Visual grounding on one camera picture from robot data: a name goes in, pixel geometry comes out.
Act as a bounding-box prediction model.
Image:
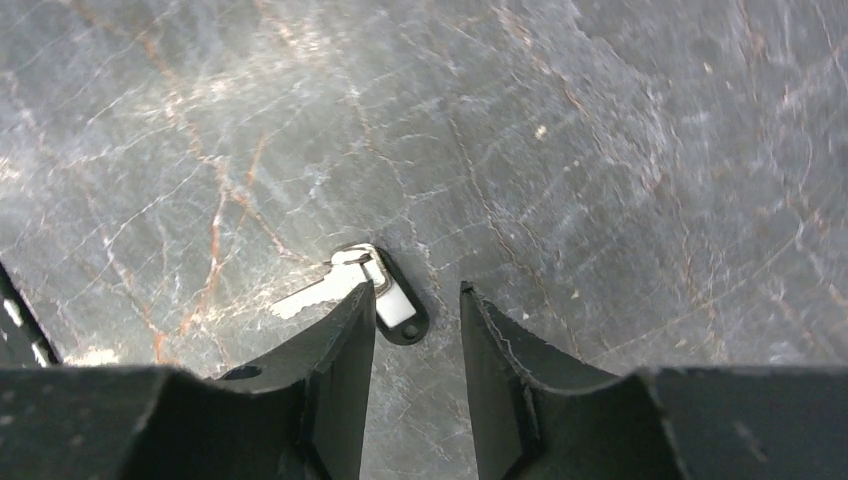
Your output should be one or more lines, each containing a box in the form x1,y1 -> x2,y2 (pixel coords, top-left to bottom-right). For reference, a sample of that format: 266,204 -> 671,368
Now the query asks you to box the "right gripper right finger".
459,281 -> 640,479

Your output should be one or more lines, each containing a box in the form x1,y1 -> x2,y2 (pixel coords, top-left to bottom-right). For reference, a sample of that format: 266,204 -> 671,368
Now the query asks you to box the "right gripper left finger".
214,281 -> 376,479

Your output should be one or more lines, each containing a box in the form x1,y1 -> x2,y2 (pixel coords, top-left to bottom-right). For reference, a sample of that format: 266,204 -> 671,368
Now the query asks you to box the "black key tag with key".
268,243 -> 431,347

